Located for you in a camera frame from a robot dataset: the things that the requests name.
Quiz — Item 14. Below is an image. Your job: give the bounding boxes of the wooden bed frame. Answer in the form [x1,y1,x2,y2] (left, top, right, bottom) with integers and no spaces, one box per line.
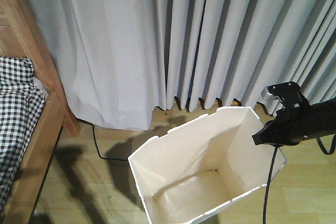
[1,0,80,223]

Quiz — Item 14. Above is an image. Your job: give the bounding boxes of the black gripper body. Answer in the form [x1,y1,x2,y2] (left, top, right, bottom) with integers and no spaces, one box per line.
[272,106,319,146]

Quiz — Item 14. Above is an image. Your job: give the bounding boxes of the black floor cable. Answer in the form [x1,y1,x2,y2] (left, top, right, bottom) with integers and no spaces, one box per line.
[78,119,130,162]

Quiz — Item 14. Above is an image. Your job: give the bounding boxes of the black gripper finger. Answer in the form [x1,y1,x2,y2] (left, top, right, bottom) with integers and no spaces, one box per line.
[252,128,276,145]

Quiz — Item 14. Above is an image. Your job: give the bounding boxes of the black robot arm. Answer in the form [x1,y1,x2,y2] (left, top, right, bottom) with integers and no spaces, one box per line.
[252,98,335,146]

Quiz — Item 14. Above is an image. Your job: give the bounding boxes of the checkered bed sheet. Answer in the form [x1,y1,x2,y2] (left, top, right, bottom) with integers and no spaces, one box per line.
[1,57,47,210]

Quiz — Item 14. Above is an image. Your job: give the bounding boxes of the grey curtain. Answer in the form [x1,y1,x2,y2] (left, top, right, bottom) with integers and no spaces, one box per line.
[28,0,335,130]

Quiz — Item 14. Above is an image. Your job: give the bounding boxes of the black camera cable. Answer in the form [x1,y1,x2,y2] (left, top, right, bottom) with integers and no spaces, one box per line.
[262,145,279,224]

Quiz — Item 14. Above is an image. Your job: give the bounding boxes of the white plastic trash bin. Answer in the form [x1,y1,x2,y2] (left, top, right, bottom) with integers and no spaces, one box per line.
[129,107,287,223]

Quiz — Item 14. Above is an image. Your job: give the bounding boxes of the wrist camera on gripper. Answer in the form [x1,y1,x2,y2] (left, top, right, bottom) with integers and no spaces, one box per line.
[261,81,309,109]

